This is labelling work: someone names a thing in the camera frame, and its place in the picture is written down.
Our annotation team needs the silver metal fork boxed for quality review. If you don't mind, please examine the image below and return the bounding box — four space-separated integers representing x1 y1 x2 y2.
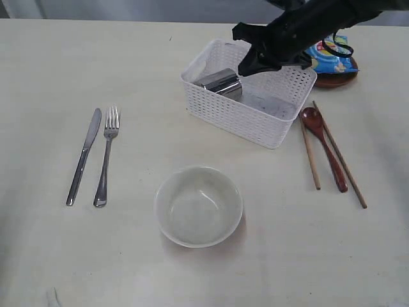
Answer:
93 106 120 208

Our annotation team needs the silver table knife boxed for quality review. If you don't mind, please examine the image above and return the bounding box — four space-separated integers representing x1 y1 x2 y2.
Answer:
66 108 102 207

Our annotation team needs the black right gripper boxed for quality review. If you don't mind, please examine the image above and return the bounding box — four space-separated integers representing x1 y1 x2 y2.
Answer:
231 0 359 77

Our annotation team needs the brown wooden chopstick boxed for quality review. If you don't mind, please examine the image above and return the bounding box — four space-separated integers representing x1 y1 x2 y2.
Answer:
298 114 321 190
321 116 367 209

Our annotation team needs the dark brown round plate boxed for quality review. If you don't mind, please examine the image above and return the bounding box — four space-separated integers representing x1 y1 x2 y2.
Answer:
312 56 359 89

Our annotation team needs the stainless steel cup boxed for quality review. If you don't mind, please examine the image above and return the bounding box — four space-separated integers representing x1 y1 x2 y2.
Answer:
194 68 243 101

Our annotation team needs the blue Lays chips bag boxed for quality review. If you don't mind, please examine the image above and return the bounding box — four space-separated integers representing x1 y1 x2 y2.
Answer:
306 35 358 74

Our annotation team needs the white plastic perforated basket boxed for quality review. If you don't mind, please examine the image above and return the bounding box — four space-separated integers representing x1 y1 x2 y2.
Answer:
180 39 317 149

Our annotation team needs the white patterned ceramic bowl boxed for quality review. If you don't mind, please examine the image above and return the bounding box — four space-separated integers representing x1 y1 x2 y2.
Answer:
153 166 244 249

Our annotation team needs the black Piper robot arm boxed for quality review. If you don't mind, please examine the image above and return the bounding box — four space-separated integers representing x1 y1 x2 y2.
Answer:
232 0 408 77

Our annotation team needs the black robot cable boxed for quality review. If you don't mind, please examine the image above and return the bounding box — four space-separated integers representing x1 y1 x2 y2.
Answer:
319 31 355 60

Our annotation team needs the dark red wooden spoon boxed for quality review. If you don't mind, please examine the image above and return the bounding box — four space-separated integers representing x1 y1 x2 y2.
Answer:
301 107 348 193

